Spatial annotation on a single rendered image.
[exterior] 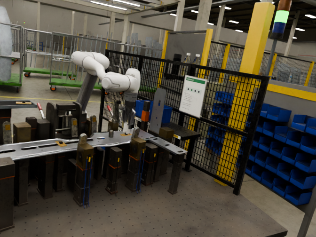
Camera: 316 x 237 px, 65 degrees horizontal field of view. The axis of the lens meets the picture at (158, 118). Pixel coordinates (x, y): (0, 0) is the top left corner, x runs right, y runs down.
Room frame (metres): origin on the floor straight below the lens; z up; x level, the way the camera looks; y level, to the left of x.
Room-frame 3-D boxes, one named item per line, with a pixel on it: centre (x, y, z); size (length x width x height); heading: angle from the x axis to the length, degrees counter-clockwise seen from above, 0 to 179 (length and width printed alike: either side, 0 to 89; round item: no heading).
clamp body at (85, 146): (1.24, 0.35, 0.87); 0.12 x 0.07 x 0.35; 46
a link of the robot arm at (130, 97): (1.66, 0.21, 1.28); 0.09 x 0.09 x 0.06
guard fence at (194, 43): (3.96, -0.21, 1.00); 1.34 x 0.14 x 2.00; 28
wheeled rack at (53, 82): (8.26, 2.78, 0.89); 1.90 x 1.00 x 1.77; 115
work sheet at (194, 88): (1.98, -0.25, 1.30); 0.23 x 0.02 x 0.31; 46
